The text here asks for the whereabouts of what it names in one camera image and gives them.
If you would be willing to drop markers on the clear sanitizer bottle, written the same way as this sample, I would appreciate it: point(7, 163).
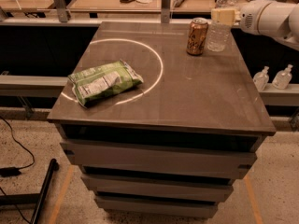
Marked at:
point(260, 79)
point(283, 78)

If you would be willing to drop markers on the right clear sanitizer bottle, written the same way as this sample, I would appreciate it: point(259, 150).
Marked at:
point(283, 78)

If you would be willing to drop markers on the orange soda can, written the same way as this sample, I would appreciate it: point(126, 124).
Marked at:
point(197, 36)

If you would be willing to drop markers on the black stand leg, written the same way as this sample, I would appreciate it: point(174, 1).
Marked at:
point(35, 199)

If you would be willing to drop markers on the clear plastic water bottle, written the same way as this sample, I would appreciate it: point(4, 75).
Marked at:
point(218, 33)

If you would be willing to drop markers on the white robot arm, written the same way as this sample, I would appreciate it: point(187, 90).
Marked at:
point(277, 20)

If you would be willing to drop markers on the left clear sanitizer bottle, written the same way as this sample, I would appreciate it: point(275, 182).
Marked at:
point(260, 79)

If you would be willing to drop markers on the green chip bag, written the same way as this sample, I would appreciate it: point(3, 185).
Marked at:
point(103, 81)

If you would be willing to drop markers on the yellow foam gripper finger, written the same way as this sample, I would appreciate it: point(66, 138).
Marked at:
point(225, 15)

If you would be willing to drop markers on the grey drawer cabinet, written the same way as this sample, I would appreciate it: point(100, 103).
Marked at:
point(174, 145)

